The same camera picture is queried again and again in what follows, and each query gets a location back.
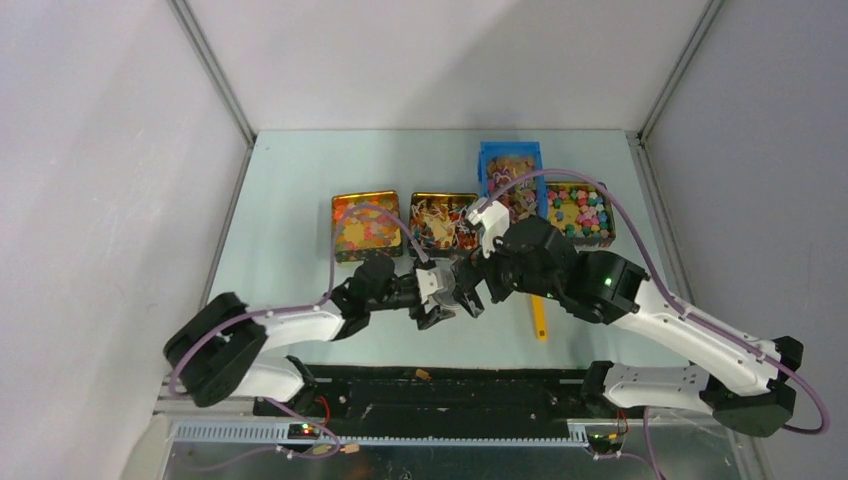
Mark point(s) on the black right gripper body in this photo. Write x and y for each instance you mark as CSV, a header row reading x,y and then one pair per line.
x,y
530,284

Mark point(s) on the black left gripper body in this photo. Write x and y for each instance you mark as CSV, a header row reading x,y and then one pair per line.
x,y
399,295

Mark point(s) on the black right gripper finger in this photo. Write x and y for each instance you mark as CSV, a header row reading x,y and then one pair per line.
x,y
466,273
469,299

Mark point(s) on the orange plastic scoop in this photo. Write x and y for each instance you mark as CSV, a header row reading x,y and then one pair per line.
x,y
539,317

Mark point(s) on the clear plastic jar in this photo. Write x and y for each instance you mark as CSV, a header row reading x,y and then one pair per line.
x,y
450,293

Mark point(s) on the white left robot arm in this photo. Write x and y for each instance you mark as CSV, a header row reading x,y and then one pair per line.
x,y
222,351

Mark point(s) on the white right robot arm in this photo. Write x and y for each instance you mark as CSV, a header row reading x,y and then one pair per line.
x,y
742,386

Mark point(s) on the tin of gummy candies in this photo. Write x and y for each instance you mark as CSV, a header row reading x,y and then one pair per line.
x,y
366,232

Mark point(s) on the tin of colourful cube candies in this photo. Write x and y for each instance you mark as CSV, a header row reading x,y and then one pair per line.
x,y
582,213

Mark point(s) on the blue bin of candies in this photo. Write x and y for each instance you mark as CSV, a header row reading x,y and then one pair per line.
x,y
500,162

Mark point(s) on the tin of lollipops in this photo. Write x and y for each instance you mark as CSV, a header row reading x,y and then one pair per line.
x,y
437,222

